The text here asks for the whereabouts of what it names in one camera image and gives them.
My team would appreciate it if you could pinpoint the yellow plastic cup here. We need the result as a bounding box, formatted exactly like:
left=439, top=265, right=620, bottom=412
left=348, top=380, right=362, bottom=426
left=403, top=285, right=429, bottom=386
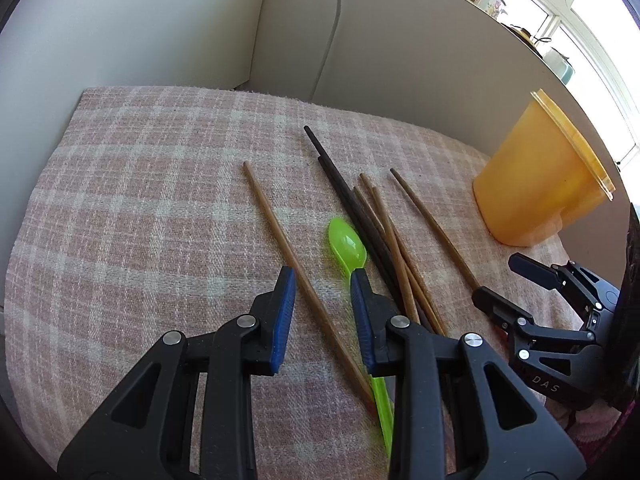
left=472, top=89, right=615, bottom=247

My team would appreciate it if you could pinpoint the long brown chopstick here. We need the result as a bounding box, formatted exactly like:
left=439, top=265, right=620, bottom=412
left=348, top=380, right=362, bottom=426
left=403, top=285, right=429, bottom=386
left=243, top=162, right=376, bottom=417

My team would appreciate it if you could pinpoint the black pot yellow lid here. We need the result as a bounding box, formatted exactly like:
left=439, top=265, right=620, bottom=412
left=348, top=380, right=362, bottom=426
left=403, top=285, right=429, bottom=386
left=504, top=25, right=551, bottom=58

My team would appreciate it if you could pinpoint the green plastic spoon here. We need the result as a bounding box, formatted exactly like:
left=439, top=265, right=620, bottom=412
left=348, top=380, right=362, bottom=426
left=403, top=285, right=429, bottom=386
left=328, top=217, right=394, bottom=456

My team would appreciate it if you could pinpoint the light brown chopstick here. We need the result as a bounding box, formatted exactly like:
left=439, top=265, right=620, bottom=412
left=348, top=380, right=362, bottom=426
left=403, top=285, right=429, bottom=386
left=352, top=174, right=447, bottom=336

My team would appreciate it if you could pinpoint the black chopstick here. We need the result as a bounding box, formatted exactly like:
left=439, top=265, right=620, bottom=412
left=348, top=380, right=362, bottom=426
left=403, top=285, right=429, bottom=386
left=316, top=155, right=434, bottom=334
left=302, top=124, right=407, bottom=311

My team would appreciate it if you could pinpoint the dark brown chopstick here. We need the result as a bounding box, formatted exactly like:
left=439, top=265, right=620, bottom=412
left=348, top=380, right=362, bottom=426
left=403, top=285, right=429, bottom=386
left=352, top=186, right=445, bottom=335

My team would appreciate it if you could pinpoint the white teal kettle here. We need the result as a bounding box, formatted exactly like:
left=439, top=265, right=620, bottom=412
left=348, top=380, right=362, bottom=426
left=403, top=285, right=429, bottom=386
left=544, top=48, right=575, bottom=84

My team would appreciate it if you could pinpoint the pink plaid cloth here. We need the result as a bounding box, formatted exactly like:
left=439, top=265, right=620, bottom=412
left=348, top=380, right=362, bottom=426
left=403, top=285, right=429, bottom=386
left=4, top=87, right=580, bottom=464

